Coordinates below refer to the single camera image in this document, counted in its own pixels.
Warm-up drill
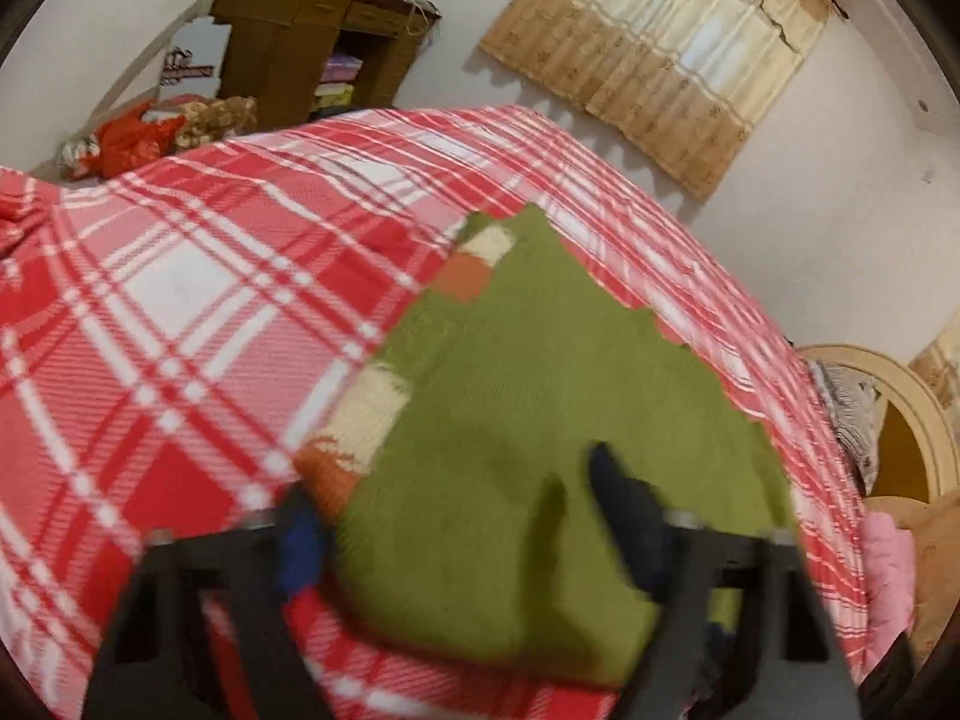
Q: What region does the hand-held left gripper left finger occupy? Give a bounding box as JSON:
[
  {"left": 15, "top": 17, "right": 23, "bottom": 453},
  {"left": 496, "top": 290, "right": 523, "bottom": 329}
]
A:
[{"left": 81, "top": 484, "right": 335, "bottom": 720}]

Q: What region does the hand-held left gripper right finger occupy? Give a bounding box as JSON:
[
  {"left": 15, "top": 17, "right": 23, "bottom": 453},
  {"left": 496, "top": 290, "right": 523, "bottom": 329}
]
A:
[{"left": 586, "top": 441, "right": 863, "bottom": 720}]

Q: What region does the green orange cream striped sweater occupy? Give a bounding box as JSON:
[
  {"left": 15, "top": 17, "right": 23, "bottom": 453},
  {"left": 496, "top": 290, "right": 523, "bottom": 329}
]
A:
[{"left": 292, "top": 202, "right": 800, "bottom": 691}]

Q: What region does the red clothes pile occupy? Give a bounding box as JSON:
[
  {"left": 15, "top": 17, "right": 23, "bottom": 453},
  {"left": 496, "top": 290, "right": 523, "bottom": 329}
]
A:
[{"left": 94, "top": 101, "right": 188, "bottom": 181}]

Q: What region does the grey striped floral pillow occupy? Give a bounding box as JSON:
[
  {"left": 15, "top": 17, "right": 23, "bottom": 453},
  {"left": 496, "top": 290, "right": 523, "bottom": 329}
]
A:
[{"left": 806, "top": 360, "right": 890, "bottom": 496}]

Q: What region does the red plaid bed sheet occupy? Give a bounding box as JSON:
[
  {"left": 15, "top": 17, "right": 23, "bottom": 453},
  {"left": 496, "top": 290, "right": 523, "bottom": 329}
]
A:
[{"left": 0, "top": 105, "right": 875, "bottom": 720}]

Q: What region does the pink quilt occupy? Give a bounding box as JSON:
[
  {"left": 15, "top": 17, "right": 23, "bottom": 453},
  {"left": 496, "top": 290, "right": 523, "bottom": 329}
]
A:
[{"left": 859, "top": 510, "right": 920, "bottom": 661}]

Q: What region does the cream wooden headboard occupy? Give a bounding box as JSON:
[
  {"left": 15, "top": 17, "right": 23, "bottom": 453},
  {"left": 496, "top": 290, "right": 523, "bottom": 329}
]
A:
[{"left": 795, "top": 343, "right": 960, "bottom": 503}]

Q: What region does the beige floral long curtain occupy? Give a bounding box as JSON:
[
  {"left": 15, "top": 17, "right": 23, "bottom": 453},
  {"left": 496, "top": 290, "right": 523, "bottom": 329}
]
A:
[{"left": 907, "top": 337, "right": 960, "bottom": 406}]

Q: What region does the brown plush toy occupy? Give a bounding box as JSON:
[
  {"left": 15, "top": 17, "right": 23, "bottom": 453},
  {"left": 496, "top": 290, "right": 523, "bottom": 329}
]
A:
[{"left": 174, "top": 95, "right": 260, "bottom": 155}]

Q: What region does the beige floral window curtain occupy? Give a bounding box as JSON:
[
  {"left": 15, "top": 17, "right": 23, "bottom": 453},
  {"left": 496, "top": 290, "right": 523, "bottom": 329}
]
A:
[{"left": 478, "top": 0, "right": 848, "bottom": 203}]

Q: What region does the stack of boxes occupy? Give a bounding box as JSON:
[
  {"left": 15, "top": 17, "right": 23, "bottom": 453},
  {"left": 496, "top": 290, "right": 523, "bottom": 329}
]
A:
[{"left": 311, "top": 52, "right": 365, "bottom": 110}]

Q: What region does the white paper bag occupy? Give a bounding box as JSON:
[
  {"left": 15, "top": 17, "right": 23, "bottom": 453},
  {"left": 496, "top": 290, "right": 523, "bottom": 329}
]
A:
[{"left": 159, "top": 15, "right": 233, "bottom": 102}]

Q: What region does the brown wooden desk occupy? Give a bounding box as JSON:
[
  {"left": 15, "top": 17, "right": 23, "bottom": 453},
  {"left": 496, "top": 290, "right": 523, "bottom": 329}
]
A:
[{"left": 210, "top": 0, "right": 442, "bottom": 128}]

